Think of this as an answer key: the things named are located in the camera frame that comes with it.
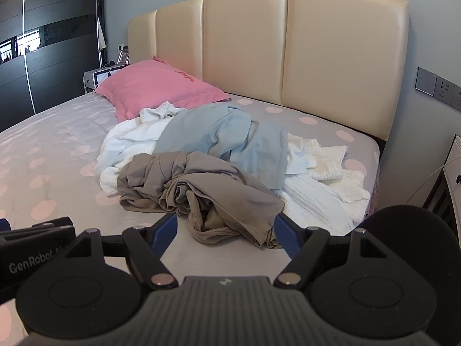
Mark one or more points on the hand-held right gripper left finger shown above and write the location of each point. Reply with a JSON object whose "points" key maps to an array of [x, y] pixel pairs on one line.
{"points": [[166, 232]]}

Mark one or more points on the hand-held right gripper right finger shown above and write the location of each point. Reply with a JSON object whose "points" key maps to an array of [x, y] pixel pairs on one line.
{"points": [[286, 233]]}

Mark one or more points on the taupe long-sleeve shirt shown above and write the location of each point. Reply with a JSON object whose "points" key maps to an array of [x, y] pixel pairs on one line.
{"points": [[201, 191]]}

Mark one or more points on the white waffle cloth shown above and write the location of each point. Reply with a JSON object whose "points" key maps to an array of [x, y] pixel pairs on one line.
{"points": [[329, 165]]}

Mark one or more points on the white fluffy knit garment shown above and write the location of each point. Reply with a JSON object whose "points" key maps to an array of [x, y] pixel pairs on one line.
{"points": [[119, 144]]}

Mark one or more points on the light blue garment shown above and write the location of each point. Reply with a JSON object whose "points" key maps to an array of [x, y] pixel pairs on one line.
{"points": [[216, 133]]}

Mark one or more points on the bed with pink-dotted grey sheet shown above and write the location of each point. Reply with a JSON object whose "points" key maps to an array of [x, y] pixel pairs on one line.
{"points": [[54, 144]]}

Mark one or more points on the white crumpled shirt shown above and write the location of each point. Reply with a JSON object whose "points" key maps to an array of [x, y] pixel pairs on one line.
{"points": [[162, 112]]}

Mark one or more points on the pink pillow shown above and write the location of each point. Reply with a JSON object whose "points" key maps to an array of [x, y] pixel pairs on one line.
{"points": [[155, 86]]}

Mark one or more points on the white nightstand with dark drawers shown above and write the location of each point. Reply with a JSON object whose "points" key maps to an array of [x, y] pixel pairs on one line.
{"points": [[95, 77]]}

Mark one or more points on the white bedside cabinet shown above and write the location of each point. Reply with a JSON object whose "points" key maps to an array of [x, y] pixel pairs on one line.
{"points": [[452, 180]]}

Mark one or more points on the beige padded headboard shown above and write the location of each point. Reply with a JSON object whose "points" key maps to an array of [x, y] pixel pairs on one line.
{"points": [[306, 54]]}

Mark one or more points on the black wardrobe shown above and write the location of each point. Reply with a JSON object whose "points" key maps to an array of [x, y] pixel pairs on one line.
{"points": [[54, 61]]}

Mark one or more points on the white hanging cloth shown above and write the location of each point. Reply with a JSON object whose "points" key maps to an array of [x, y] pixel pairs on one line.
{"points": [[102, 34]]}

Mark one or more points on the small picture frame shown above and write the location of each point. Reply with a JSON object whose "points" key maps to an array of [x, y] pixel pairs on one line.
{"points": [[124, 57]]}

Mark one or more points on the grey wall switch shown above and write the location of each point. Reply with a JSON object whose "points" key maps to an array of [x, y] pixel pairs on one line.
{"points": [[425, 81]]}

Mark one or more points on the grey wall socket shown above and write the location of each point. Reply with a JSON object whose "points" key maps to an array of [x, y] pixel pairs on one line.
{"points": [[448, 93]]}

